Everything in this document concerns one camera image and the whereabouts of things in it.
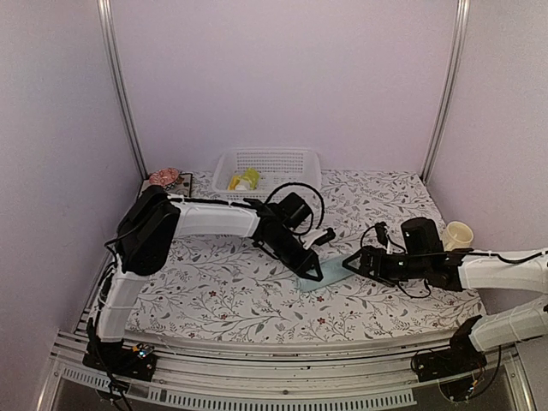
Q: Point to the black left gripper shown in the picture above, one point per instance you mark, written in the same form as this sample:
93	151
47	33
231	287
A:
304	266

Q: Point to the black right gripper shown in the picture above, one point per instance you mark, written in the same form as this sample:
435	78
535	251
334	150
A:
368	253

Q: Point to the green and white towel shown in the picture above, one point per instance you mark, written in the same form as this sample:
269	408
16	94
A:
247	181

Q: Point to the light blue towel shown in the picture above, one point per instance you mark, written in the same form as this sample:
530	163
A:
333	272

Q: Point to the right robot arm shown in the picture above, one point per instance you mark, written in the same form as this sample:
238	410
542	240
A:
464	269

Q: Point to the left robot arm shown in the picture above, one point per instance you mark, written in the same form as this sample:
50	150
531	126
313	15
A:
145	234

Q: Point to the cream ceramic mug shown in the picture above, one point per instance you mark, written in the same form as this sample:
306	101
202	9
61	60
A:
457	235

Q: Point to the white plastic basket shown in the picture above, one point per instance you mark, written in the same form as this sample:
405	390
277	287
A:
275	166

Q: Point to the floral patterned tablecloth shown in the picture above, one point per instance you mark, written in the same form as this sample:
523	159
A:
221	288

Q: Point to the floral embroidered placemat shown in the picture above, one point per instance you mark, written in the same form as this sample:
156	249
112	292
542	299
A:
183	186

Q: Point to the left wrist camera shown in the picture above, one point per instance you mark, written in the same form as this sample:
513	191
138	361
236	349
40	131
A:
294	210

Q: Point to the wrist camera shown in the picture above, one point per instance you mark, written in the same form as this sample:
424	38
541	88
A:
294	210
420	235

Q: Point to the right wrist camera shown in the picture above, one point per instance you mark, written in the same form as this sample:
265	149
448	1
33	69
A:
420	235

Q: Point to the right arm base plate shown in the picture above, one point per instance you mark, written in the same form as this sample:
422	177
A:
429	365

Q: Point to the aluminium front rail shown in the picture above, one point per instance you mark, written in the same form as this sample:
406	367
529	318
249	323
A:
362	375

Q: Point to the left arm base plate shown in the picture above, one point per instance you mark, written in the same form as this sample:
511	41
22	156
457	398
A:
138	362

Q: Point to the right aluminium frame post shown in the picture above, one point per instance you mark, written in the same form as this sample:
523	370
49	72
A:
456	51

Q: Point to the aluminium frame post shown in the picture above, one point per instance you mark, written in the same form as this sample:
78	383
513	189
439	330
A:
456	51
106	22

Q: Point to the left aluminium frame post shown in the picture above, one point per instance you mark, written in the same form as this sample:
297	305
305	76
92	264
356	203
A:
106	22

